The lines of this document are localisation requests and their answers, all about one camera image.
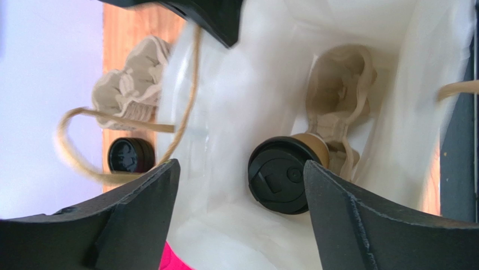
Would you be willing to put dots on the brown paper coffee cup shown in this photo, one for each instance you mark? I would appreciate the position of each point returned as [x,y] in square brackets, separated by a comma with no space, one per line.
[317,145]

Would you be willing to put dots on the stack of black cup lids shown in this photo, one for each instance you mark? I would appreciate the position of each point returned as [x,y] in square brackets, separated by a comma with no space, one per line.
[132,155]

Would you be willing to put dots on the red folded cloth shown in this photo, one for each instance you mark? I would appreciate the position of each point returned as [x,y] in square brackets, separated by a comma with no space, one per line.
[170,261]

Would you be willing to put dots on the single cardboard cup carrier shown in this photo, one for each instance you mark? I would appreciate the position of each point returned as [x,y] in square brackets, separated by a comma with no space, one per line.
[337,98]

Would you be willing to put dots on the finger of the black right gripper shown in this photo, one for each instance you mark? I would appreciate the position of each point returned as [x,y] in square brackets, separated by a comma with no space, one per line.
[220,18]

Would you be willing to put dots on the black cup lid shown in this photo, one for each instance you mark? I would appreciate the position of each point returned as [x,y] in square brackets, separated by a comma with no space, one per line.
[275,174]

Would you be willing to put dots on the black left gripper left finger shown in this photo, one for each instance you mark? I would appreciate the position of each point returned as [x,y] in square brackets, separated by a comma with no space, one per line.
[125,228]

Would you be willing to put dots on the brown paper bag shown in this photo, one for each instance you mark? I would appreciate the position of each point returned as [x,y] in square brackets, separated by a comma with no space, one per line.
[218,104]

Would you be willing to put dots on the cardboard cup carrier stack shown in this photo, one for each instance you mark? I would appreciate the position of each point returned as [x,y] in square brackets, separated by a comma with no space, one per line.
[131,94]

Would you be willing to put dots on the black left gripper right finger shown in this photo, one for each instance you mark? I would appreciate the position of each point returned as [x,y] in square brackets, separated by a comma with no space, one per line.
[357,229]

